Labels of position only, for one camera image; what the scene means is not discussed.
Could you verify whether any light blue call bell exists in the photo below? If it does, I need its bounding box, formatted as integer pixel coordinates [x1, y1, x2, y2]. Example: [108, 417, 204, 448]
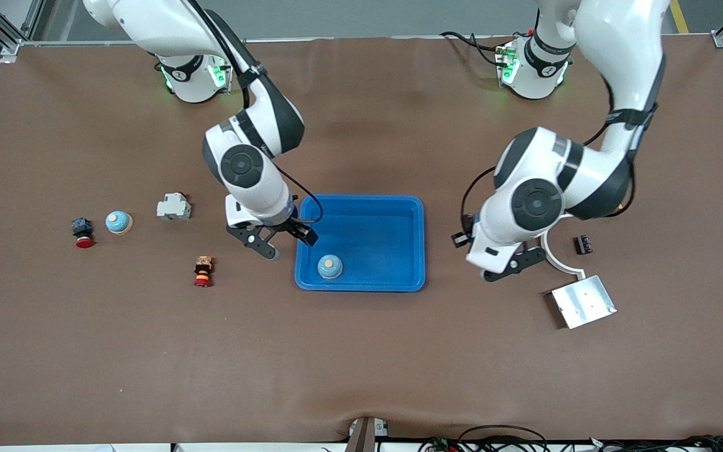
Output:
[317, 254, 344, 281]
[105, 210, 133, 235]

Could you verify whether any black cable bundle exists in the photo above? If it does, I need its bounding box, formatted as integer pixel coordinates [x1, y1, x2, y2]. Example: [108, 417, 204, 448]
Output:
[418, 435, 723, 452]

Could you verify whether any aluminium square plate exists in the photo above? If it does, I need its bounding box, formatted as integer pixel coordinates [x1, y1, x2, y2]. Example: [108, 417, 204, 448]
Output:
[549, 275, 618, 330]

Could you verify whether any white circuit breaker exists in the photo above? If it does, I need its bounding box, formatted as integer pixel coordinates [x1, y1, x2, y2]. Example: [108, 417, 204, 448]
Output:
[156, 192, 192, 221]

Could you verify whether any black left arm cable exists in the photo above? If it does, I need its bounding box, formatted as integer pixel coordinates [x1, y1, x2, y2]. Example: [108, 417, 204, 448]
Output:
[460, 53, 667, 234]

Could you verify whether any black base cable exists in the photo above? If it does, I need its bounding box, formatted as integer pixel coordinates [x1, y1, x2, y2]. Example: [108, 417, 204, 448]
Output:
[440, 30, 508, 67]

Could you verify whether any grey metal mount bracket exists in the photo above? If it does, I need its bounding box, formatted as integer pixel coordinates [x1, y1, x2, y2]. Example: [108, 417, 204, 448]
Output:
[344, 416, 390, 452]

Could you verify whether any white curved plastic bracket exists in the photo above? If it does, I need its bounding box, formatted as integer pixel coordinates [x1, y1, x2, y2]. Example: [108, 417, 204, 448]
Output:
[540, 231, 586, 279]

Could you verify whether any red button blue-black block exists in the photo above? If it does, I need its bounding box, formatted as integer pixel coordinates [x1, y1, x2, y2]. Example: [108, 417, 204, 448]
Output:
[71, 217, 95, 249]

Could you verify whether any red yellow emergency stop button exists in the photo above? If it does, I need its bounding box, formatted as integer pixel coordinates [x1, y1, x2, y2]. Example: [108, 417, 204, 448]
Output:
[193, 255, 214, 288]

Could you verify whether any black cable loop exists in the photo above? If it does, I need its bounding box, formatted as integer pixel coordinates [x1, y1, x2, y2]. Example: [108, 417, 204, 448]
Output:
[459, 425, 549, 452]

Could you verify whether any blue plastic tray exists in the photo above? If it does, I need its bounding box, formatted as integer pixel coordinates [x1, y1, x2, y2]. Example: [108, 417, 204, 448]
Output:
[294, 194, 426, 293]

